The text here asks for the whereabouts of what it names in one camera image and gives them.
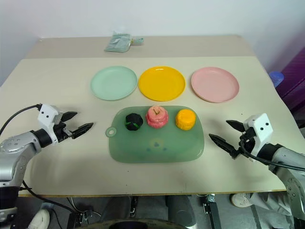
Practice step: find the purple panel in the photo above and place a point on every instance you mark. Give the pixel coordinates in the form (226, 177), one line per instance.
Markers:
(294, 81)

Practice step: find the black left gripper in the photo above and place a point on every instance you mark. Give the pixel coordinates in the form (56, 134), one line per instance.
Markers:
(61, 132)

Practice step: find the pink plate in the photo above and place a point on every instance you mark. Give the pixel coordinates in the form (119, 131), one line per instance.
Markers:
(214, 84)

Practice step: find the blue ribbed cap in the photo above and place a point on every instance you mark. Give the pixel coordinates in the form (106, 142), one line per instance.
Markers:
(277, 78)

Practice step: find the mint green plate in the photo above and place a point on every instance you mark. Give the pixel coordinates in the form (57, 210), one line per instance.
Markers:
(114, 83)

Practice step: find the dark green toy fruit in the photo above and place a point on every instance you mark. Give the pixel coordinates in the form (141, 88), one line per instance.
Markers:
(134, 121)

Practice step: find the white shoe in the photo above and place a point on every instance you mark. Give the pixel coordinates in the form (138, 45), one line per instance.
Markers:
(40, 219)
(240, 200)

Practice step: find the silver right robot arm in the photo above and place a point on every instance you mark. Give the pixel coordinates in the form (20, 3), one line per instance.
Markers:
(288, 152)

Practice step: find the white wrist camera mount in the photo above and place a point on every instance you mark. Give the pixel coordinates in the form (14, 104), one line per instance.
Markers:
(47, 114)
(261, 128)

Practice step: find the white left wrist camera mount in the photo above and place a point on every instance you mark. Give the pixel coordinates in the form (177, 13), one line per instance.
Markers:
(47, 114)

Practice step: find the teal packaged bundle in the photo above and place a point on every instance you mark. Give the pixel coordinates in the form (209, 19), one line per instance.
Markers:
(116, 43)

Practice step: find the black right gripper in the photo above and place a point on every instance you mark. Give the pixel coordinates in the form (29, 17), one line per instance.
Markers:
(246, 140)

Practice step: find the yellow plate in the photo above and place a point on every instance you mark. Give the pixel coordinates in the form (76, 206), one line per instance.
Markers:
(162, 83)

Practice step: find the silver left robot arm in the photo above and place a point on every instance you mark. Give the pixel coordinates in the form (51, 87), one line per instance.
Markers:
(14, 143)

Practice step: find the dark rounded robot base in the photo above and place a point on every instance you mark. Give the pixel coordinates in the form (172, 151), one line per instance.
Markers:
(147, 212)

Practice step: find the grey trouser leg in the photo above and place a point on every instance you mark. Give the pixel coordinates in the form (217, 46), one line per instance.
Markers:
(269, 205)

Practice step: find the yellow toy fruit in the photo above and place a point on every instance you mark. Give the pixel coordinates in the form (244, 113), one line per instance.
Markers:
(185, 119)

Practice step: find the black table leg clamp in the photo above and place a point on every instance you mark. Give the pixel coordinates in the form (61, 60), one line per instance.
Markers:
(210, 210)
(79, 218)

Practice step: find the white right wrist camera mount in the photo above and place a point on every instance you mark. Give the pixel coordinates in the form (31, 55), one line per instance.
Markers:
(261, 128)

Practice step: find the translucent green cutting board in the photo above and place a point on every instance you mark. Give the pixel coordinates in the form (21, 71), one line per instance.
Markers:
(155, 145)

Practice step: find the pink toy apple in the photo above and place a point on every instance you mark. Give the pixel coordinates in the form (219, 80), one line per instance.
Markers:
(156, 117)

